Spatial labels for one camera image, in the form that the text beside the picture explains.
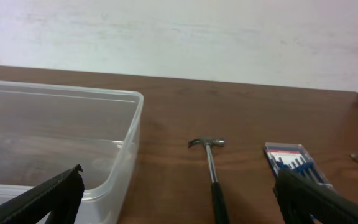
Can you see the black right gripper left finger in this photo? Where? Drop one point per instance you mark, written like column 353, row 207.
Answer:
column 58, row 199

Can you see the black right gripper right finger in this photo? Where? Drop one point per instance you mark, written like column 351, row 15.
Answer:
column 301, row 200

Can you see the precision screwdriver set case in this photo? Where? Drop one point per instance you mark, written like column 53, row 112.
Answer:
column 296, row 158

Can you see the claw hammer black handle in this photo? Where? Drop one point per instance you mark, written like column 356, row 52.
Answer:
column 219, row 206

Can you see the clear plastic container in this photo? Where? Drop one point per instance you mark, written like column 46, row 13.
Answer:
column 48, row 129

